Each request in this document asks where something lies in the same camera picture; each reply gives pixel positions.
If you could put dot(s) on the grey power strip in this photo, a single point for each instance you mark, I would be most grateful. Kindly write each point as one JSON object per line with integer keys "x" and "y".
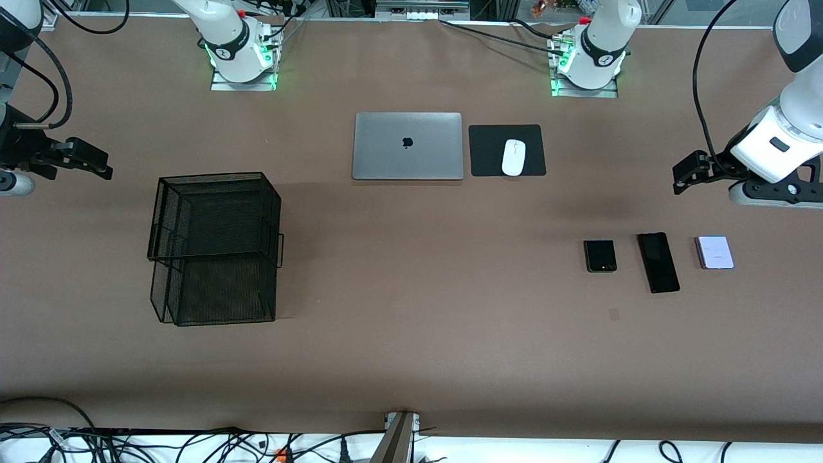
{"x": 421, "y": 14}

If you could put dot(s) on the lavender flip phone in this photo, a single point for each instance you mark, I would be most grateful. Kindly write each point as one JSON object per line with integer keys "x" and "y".
{"x": 715, "y": 253}

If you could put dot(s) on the small black flip phone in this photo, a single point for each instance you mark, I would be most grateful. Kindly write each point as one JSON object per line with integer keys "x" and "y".
{"x": 600, "y": 256}

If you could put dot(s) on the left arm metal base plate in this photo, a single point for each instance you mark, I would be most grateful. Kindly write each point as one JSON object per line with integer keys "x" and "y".
{"x": 560, "y": 93}

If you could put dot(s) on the silver closed laptop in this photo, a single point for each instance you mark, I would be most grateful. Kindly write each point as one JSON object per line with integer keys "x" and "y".
{"x": 386, "y": 151}

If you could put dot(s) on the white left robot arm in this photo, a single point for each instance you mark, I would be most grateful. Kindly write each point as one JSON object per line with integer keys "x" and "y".
{"x": 604, "y": 38}

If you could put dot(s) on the black power strip bar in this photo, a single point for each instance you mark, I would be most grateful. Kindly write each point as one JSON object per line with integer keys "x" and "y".
{"x": 161, "y": 431}

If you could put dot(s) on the white computer mouse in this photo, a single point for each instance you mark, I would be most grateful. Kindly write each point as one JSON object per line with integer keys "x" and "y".
{"x": 514, "y": 157}

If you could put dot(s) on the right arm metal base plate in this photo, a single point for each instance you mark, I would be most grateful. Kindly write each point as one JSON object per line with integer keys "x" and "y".
{"x": 222, "y": 87}

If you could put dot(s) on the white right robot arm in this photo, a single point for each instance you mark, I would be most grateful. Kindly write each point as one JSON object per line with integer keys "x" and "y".
{"x": 225, "y": 38}

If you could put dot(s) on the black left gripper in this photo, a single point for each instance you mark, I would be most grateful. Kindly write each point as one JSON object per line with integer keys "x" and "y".
{"x": 718, "y": 162}

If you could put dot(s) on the black mouse pad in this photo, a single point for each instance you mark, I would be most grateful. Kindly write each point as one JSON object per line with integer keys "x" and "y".
{"x": 488, "y": 151}

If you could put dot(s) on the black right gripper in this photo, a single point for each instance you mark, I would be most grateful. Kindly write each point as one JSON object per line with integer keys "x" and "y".
{"x": 19, "y": 143}

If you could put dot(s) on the grey metal camera mount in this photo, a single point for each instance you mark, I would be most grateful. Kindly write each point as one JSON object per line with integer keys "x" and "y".
{"x": 398, "y": 444}

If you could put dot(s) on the long black smartphone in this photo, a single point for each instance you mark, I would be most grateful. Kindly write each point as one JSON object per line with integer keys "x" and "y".
{"x": 658, "y": 262}

